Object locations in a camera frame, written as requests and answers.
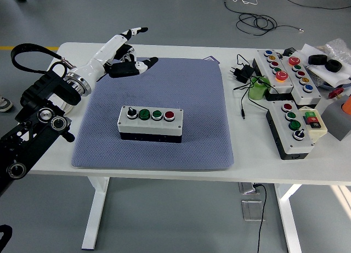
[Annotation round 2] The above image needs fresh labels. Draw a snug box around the grey block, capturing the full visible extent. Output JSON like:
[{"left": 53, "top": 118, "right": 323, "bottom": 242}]
[{"left": 320, "top": 95, "right": 351, "bottom": 142}]

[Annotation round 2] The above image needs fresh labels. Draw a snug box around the black power adapter with cord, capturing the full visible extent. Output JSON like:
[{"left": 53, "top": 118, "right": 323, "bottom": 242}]
[{"left": 229, "top": 54, "right": 272, "bottom": 120}]

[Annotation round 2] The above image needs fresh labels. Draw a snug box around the white paper sheet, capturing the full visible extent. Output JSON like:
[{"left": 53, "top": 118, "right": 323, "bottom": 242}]
[{"left": 300, "top": 43, "right": 351, "bottom": 88}]

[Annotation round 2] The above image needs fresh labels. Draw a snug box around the black power cable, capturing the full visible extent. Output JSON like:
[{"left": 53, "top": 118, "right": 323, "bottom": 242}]
[{"left": 253, "top": 183, "right": 268, "bottom": 253}]

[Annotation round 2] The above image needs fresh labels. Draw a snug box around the blue bowl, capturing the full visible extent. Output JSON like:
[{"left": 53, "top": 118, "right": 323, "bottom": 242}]
[{"left": 318, "top": 78, "right": 351, "bottom": 92}]

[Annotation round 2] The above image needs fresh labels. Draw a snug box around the grey four-button control box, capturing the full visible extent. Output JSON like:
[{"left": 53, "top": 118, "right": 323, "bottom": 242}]
[
  {"left": 265, "top": 100, "right": 315, "bottom": 161},
  {"left": 117, "top": 105, "right": 184, "bottom": 143}
]

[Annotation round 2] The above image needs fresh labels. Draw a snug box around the red knob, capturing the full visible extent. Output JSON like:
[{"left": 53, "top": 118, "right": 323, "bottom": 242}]
[{"left": 328, "top": 88, "right": 345, "bottom": 99}]

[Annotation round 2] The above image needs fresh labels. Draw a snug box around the coiled black floor cable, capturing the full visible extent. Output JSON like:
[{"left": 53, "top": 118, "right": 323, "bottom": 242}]
[{"left": 224, "top": 0, "right": 305, "bottom": 37}]

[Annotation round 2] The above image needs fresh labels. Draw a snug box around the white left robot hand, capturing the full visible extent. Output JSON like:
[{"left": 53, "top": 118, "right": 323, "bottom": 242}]
[{"left": 68, "top": 26, "right": 160, "bottom": 85}]

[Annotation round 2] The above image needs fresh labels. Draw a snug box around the five-button box with red mushroom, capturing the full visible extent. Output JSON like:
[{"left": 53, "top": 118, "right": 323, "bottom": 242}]
[{"left": 279, "top": 55, "right": 322, "bottom": 106}]

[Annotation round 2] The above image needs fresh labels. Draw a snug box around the black foam ring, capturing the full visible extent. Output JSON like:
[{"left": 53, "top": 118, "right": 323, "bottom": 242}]
[
  {"left": 325, "top": 59, "right": 343, "bottom": 72},
  {"left": 308, "top": 54, "right": 329, "bottom": 65}
]

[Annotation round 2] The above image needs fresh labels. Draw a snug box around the clear plastic bag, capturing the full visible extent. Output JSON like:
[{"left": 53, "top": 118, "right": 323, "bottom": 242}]
[{"left": 318, "top": 38, "right": 351, "bottom": 63}]

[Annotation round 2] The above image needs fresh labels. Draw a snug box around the orange cylinder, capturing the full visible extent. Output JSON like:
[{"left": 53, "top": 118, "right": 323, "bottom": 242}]
[{"left": 342, "top": 95, "right": 351, "bottom": 116}]

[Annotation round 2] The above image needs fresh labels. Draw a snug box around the blue-grey quilted mat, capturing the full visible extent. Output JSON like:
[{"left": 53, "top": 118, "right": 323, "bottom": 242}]
[{"left": 70, "top": 57, "right": 235, "bottom": 171}]

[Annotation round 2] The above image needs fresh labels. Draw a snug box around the white table leg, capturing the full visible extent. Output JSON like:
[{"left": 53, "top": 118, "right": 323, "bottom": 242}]
[
  {"left": 274, "top": 183, "right": 304, "bottom": 253},
  {"left": 81, "top": 177, "right": 110, "bottom": 250}
]

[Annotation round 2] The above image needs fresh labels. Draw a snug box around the five-button box with lit stop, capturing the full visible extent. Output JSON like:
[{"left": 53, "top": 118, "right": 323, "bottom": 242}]
[{"left": 252, "top": 49, "right": 294, "bottom": 102}]

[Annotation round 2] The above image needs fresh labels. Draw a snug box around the silver floor socket box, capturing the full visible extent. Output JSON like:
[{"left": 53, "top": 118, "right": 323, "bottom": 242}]
[
  {"left": 241, "top": 199, "right": 266, "bottom": 222},
  {"left": 238, "top": 182, "right": 261, "bottom": 195}
]

